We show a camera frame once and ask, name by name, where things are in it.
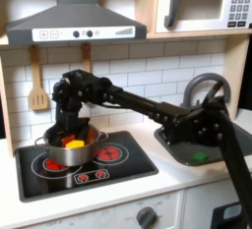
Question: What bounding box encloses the wooden slotted spatula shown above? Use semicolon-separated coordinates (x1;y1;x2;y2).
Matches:
28;45;50;111

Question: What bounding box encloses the white toy microwave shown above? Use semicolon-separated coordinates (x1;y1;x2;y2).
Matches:
156;0;252;33

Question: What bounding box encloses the grey range hood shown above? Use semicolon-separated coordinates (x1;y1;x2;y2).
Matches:
5;0;148;47

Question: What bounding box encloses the orange toy carrot green top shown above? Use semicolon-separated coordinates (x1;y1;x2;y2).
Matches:
60;134;77;147

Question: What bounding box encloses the dark grey sink basin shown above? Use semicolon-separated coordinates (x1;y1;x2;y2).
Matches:
154;121;252;167

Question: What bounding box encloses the grey oven knob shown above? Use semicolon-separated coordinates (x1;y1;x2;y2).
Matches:
136;206;158;229

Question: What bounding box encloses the dark grey tap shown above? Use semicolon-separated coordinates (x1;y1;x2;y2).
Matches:
181;73;232;109

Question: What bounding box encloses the green toy block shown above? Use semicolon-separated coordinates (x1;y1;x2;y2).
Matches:
191;151;210;164

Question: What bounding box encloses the wooden spoon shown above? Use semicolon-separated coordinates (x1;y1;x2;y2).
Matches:
81;42;93;74

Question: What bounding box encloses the black toy stove cooktop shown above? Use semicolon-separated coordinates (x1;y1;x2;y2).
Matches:
14;130;159;203

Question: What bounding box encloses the thin black cable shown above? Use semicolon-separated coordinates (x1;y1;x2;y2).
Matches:
201;80;227;106

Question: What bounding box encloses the steel pot with handles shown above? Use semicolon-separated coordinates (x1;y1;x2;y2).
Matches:
33;123;109;168

